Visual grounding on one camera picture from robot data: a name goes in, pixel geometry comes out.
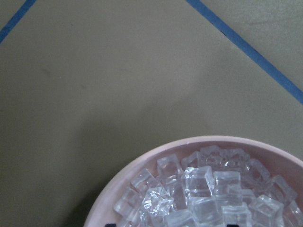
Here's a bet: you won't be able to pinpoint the pink bowl of ice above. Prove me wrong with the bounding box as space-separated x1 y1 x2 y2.
84 136 303 227

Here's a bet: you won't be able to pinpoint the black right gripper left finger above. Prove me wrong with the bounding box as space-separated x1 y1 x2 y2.
106 223 116 227

